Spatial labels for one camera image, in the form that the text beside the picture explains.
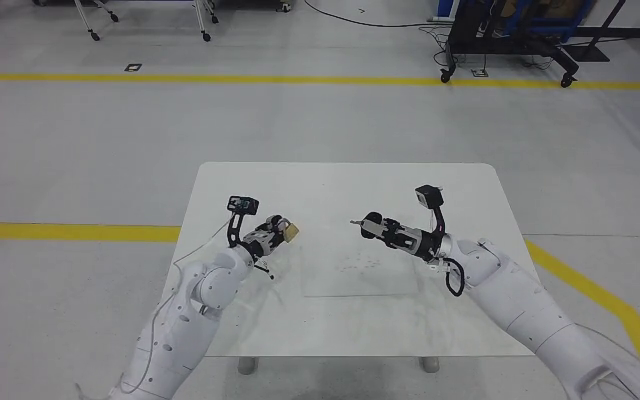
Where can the dark floor socket plate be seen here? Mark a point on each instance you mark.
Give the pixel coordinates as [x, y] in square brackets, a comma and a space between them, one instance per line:
[133, 67]

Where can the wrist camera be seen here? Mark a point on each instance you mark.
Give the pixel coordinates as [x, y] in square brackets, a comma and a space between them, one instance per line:
[429, 196]
[243, 204]

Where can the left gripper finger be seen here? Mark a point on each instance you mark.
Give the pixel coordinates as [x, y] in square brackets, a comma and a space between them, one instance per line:
[274, 221]

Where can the pale floor socket plate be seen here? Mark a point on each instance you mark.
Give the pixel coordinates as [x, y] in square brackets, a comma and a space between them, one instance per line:
[479, 73]

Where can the black wheeled cart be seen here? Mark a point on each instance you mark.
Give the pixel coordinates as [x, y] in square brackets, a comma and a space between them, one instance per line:
[510, 35]

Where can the clear plastic plate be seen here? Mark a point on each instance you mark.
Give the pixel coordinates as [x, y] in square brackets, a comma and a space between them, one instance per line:
[360, 270]

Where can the brass padlock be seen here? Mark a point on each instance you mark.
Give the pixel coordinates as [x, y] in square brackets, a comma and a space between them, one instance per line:
[291, 232]

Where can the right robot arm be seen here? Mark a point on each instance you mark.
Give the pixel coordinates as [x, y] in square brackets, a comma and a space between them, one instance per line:
[530, 305]

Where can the grey table leg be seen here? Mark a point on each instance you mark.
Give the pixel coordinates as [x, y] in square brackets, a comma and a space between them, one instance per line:
[430, 364]
[247, 365]

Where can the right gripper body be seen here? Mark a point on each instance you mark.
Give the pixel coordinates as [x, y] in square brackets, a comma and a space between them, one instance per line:
[415, 240]

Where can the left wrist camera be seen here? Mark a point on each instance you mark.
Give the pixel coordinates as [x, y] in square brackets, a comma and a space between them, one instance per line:
[243, 204]

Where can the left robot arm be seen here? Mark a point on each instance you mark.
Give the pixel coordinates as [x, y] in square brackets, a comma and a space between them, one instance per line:
[185, 320]

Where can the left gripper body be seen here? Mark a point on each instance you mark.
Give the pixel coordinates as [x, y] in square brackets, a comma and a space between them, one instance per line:
[261, 240]

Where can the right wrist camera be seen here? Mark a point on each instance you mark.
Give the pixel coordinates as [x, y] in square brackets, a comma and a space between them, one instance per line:
[429, 196]

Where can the white wheeled stand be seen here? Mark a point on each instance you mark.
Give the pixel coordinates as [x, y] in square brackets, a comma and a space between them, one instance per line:
[95, 17]
[206, 19]

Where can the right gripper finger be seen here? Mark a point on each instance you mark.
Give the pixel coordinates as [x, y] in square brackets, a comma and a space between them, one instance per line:
[373, 218]
[370, 232]

